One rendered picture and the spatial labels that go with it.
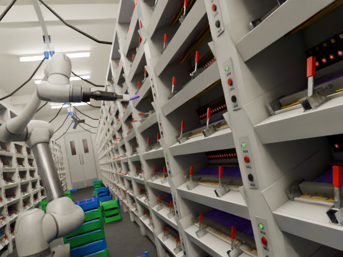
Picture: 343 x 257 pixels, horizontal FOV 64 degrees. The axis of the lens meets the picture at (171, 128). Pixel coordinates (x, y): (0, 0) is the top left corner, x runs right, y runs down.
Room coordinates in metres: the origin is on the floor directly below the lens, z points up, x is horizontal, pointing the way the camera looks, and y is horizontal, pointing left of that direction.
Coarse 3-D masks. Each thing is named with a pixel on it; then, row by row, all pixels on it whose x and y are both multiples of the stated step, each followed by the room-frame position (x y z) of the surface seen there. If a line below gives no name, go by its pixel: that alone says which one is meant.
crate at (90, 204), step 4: (88, 200) 2.35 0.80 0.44; (96, 200) 2.19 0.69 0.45; (76, 204) 2.31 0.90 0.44; (80, 204) 2.14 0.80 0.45; (84, 204) 2.15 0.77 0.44; (88, 204) 2.16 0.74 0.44; (92, 204) 2.18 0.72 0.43; (96, 204) 2.19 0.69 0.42; (84, 208) 2.15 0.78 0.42; (88, 208) 2.16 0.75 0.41; (92, 208) 2.17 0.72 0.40
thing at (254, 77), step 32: (224, 0) 0.62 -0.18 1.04; (256, 0) 0.64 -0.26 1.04; (224, 32) 0.64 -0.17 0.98; (256, 64) 0.63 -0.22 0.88; (288, 64) 0.65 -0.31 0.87; (256, 96) 0.62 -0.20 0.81; (256, 160) 0.63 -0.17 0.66; (288, 160) 0.63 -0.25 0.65; (256, 192) 0.65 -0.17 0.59; (256, 224) 0.68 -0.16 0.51; (288, 256) 0.62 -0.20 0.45
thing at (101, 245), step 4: (104, 240) 2.19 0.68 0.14; (92, 244) 2.16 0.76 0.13; (96, 244) 2.17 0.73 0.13; (100, 244) 2.18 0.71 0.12; (104, 244) 2.19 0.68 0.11; (80, 248) 2.12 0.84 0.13; (84, 248) 2.13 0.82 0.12; (88, 248) 2.14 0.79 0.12; (92, 248) 2.16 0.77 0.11; (96, 248) 2.17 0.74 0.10; (100, 248) 2.18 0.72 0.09; (72, 252) 2.10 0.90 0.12; (76, 252) 2.11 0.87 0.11; (80, 252) 2.12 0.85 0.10; (84, 252) 2.13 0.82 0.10; (88, 252) 2.14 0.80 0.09; (72, 256) 2.10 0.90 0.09; (76, 256) 2.11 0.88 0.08
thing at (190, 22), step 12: (192, 12) 0.79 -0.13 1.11; (204, 12) 0.74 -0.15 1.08; (192, 24) 0.82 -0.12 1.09; (204, 24) 0.96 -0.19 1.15; (180, 36) 0.92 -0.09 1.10; (192, 36) 1.04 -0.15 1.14; (204, 36) 1.01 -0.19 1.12; (168, 48) 1.04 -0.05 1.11; (180, 48) 1.12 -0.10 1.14; (192, 48) 1.12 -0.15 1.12; (156, 60) 1.28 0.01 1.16; (168, 60) 1.09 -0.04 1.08; (180, 60) 1.23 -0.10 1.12; (156, 72) 1.27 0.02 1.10
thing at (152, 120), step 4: (152, 104) 1.37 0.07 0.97; (144, 116) 1.97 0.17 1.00; (152, 116) 1.47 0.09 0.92; (156, 116) 1.41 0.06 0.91; (148, 120) 1.58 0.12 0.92; (152, 120) 1.51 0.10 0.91; (156, 120) 1.44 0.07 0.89; (136, 124) 1.95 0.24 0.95; (140, 124) 1.80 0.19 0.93; (144, 124) 1.70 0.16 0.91; (148, 124) 1.63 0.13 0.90; (152, 124) 1.55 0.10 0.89; (140, 128) 1.86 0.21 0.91; (144, 128) 1.76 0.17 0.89; (140, 132) 1.91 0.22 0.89
